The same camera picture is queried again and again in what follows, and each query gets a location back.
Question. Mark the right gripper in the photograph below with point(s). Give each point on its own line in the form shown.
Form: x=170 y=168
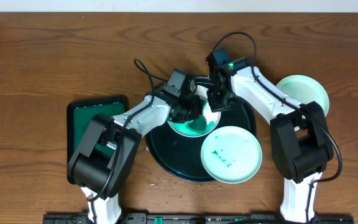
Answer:
x=231 y=106

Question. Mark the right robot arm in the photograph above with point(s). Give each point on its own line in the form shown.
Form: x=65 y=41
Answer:
x=301 y=143

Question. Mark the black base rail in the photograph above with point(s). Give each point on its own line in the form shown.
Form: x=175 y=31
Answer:
x=142 y=218

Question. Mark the mint plate front on tray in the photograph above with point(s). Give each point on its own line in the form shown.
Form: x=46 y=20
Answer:
x=231 y=154

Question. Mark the white plate with green stain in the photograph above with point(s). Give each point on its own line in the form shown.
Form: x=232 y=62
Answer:
x=204 y=124

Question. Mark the round dark green tray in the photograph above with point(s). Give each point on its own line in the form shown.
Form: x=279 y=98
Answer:
x=180 y=155

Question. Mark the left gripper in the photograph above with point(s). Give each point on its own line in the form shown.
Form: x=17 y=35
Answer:
x=184 y=111

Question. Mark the mint plate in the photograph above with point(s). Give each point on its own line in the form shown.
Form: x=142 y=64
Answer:
x=231 y=154
x=305 y=89

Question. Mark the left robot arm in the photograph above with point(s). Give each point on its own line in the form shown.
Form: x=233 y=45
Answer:
x=101 y=162

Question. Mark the rectangular dark green tray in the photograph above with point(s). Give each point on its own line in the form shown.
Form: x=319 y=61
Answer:
x=81 y=112

